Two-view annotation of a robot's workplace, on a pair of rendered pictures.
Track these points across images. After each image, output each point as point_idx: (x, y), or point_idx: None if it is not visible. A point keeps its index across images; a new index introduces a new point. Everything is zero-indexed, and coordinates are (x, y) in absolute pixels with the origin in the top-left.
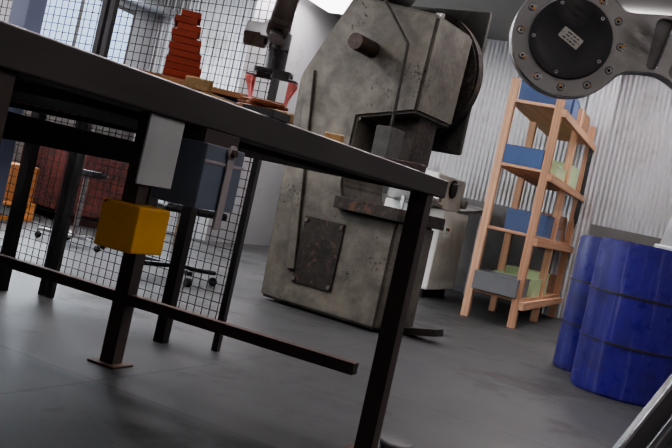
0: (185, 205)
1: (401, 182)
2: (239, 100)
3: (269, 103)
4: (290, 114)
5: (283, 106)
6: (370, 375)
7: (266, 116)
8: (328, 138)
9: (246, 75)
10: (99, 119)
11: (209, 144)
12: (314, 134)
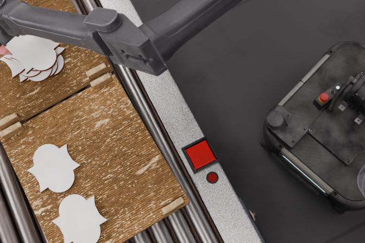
0: None
1: None
2: (21, 71)
3: (56, 58)
4: (105, 67)
5: (59, 44)
6: None
7: (222, 168)
8: (170, 73)
9: (4, 54)
10: None
11: (264, 242)
12: (183, 96)
